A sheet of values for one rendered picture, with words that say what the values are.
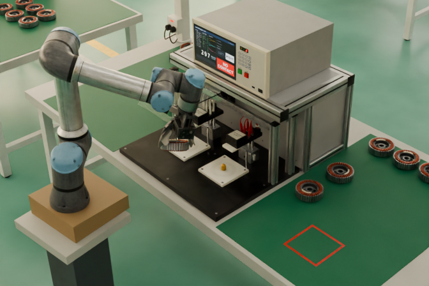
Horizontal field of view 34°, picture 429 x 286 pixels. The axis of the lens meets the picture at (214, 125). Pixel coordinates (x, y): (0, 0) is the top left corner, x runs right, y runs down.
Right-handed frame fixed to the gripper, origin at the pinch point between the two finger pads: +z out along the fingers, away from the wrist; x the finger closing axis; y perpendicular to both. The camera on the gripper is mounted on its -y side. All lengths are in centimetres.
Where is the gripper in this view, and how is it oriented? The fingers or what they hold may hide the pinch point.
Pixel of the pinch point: (174, 145)
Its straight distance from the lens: 276.5
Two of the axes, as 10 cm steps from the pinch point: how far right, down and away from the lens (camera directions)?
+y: 3.1, 6.1, -7.3
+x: 9.2, 0.0, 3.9
